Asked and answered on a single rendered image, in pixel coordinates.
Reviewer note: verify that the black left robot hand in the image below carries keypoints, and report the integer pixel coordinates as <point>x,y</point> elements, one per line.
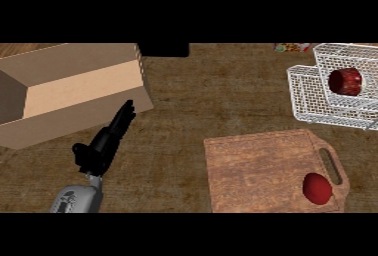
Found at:
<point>106,143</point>

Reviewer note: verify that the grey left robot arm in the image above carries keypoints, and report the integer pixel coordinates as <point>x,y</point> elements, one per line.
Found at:
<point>79,198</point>

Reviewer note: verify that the brown wooden cutting board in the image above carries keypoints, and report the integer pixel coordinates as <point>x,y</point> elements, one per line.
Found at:
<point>261,173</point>

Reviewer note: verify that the red cupcake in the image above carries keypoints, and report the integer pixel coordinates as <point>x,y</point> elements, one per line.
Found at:
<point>318,188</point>

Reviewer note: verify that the open wooden drawer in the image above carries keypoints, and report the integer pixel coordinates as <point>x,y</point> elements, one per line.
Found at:
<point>69,86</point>

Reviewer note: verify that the black appliance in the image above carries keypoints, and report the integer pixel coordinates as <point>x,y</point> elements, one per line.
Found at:
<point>165,49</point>

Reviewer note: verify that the colourful printed box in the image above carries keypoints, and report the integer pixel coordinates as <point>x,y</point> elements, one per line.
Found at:
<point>293,47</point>

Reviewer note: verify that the dark red can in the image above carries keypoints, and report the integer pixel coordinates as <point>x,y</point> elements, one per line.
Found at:
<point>345,81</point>

